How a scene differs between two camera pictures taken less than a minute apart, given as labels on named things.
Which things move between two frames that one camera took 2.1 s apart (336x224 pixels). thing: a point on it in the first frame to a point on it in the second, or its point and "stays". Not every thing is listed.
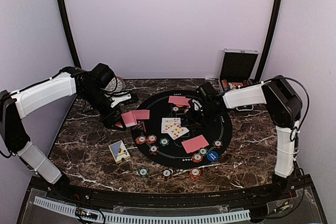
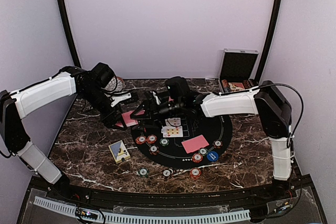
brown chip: (154, 149) stays
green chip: (164, 141) stays
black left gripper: (111, 118) stays
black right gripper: (196, 115) to (151, 106)
